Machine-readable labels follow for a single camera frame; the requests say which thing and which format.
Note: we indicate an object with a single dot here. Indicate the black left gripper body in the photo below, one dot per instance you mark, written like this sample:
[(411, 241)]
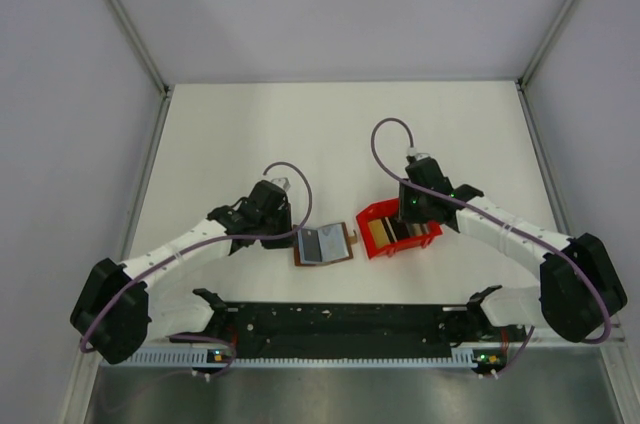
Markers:
[(277, 224)]

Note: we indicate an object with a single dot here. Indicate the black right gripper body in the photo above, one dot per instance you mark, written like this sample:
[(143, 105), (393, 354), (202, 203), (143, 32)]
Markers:
[(414, 205)]

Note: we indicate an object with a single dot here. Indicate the red plastic bin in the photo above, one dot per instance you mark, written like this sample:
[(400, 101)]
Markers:
[(390, 208)]

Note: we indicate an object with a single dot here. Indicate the brown leather card holder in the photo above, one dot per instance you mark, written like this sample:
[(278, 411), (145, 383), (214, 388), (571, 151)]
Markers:
[(307, 250)]

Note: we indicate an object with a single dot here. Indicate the silver VIP credit card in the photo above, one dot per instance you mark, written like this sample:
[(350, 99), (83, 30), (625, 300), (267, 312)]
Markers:
[(332, 242)]

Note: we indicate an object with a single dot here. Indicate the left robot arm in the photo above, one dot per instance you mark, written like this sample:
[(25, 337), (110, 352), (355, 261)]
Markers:
[(123, 306)]

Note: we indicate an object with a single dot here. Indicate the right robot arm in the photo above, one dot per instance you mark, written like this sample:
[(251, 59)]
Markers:
[(577, 290)]

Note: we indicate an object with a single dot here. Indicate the stack of credit cards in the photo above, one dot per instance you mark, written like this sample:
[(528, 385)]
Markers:
[(391, 230)]

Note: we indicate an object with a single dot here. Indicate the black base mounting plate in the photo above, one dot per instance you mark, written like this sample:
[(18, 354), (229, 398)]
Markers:
[(339, 331)]

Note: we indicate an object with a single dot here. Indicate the steel sheet panel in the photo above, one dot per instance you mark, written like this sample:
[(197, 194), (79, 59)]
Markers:
[(545, 386)]

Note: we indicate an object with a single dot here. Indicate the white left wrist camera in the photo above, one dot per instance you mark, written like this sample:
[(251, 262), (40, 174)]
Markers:
[(282, 183)]

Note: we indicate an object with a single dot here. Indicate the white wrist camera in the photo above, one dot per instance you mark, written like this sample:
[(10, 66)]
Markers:
[(413, 154), (282, 183)]

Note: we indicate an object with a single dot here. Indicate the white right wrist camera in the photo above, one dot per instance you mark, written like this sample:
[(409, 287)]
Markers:
[(413, 154)]

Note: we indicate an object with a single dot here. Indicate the aluminium frame rail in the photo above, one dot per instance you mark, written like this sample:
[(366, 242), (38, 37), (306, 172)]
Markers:
[(137, 45)]

